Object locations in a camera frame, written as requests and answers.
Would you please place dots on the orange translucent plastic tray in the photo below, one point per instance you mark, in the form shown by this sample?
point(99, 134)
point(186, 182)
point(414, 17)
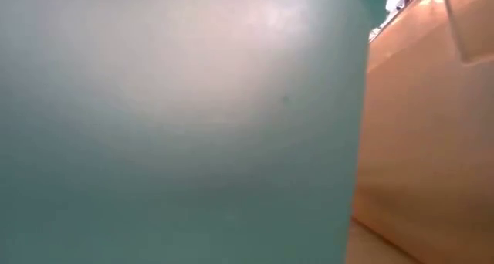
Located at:
point(424, 140)

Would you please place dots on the green translucent plastic tray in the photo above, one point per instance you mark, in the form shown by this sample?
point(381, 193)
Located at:
point(173, 121)

